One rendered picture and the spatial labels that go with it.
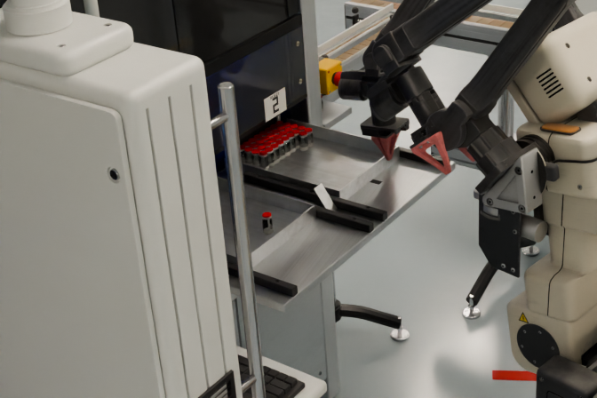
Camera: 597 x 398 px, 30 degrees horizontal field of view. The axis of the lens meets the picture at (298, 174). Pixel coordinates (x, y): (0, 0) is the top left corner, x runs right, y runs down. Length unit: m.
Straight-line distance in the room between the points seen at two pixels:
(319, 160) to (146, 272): 1.16
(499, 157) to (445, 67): 3.52
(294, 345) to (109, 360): 1.33
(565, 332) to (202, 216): 0.90
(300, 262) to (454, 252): 1.72
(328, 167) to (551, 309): 0.71
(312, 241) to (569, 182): 0.62
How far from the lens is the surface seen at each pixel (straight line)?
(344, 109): 3.01
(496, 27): 3.40
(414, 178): 2.65
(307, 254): 2.37
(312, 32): 2.80
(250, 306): 1.87
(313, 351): 3.19
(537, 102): 2.10
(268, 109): 2.71
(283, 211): 2.53
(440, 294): 3.79
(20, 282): 1.89
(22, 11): 1.67
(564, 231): 2.24
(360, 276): 3.89
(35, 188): 1.73
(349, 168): 2.70
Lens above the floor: 2.14
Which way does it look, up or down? 28 degrees down
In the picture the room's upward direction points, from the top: 4 degrees counter-clockwise
